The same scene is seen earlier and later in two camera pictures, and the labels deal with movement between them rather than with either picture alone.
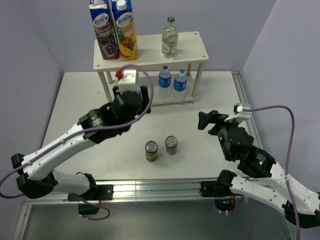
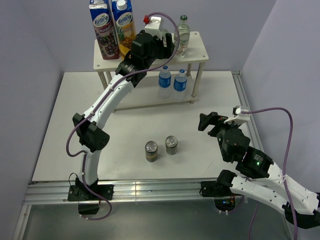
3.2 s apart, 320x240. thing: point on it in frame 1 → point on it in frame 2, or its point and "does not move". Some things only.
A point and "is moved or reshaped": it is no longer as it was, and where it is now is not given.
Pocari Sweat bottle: (164, 83) does not move
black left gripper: (144, 92) → (165, 51)
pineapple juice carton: (126, 29) does not move
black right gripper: (213, 116) does not move
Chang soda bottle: (170, 39) is moved or reshaped
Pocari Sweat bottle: (180, 83) does not move
